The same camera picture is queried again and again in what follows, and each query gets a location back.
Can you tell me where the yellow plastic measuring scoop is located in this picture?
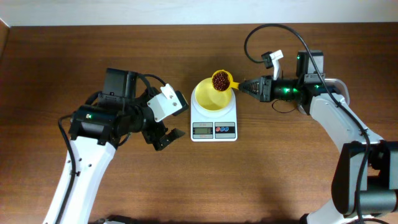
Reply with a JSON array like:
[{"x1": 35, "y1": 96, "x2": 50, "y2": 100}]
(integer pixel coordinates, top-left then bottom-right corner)
[{"x1": 211, "y1": 70, "x2": 239, "y2": 92}]

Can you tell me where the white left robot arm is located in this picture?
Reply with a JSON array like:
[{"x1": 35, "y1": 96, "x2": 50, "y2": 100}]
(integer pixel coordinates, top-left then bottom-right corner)
[{"x1": 44, "y1": 68, "x2": 188, "y2": 223}]

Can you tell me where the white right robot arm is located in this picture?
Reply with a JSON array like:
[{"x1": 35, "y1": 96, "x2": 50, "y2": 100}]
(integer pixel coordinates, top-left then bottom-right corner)
[{"x1": 238, "y1": 50, "x2": 397, "y2": 223}]

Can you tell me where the yellow plastic bowl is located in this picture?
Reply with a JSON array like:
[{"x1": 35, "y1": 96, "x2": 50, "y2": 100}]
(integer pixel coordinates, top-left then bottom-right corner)
[{"x1": 194, "y1": 78, "x2": 232, "y2": 111}]

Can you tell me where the white digital kitchen scale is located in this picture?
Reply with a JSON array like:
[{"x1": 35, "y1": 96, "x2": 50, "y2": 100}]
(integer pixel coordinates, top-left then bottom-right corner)
[{"x1": 190, "y1": 87, "x2": 238, "y2": 142}]

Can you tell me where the clear plastic bean container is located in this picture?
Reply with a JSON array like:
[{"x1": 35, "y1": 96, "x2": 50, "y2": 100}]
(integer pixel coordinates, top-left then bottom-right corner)
[{"x1": 325, "y1": 78, "x2": 350, "y2": 105}]

